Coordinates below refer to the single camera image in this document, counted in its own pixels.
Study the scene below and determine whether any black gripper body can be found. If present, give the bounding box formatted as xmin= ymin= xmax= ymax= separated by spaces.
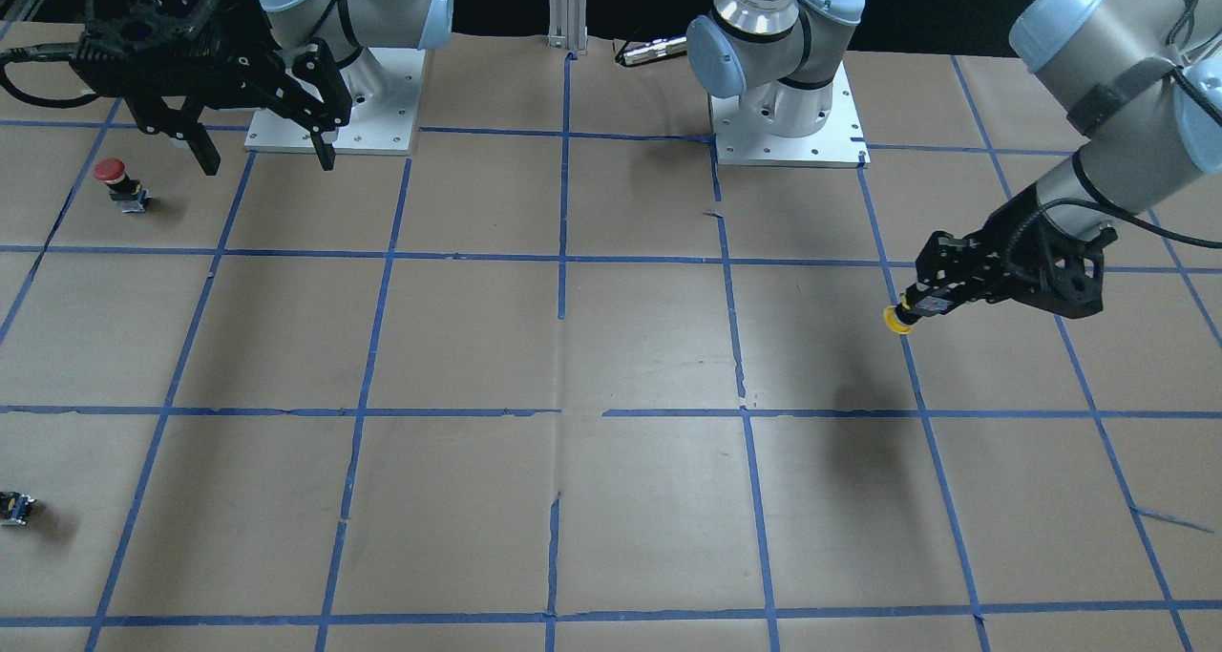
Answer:
xmin=982 ymin=183 xmax=1118 ymax=320

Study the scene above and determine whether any yellow push button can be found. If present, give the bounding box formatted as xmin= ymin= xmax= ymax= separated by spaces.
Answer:
xmin=884 ymin=292 xmax=947 ymax=335

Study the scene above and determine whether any red push button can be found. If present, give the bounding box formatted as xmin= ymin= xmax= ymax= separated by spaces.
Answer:
xmin=93 ymin=158 xmax=149 ymax=214

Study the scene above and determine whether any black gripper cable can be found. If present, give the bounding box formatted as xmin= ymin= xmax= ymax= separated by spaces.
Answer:
xmin=0 ymin=46 xmax=92 ymax=111

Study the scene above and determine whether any aluminium frame post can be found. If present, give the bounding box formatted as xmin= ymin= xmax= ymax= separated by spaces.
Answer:
xmin=547 ymin=0 xmax=588 ymax=56

